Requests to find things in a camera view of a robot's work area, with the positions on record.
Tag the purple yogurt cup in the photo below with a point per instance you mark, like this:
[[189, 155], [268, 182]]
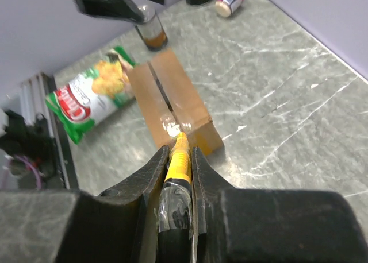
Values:
[[226, 8]]

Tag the tin food can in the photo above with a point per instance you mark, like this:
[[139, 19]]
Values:
[[151, 30]]

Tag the yellow utility knife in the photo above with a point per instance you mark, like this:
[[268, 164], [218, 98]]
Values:
[[175, 212]]

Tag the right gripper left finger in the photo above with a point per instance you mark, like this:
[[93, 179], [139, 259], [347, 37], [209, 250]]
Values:
[[118, 225]]

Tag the brown cardboard express box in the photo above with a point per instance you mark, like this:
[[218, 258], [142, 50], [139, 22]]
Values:
[[170, 104]]

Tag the green Chuba chips bag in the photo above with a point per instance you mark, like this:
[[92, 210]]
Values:
[[94, 94]]

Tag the aluminium rail frame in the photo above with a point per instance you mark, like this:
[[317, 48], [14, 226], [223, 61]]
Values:
[[37, 102]]

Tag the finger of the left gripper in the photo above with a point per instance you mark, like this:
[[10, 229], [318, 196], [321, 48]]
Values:
[[125, 10]]

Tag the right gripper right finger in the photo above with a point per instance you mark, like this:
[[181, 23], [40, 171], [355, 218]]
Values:
[[271, 225]]

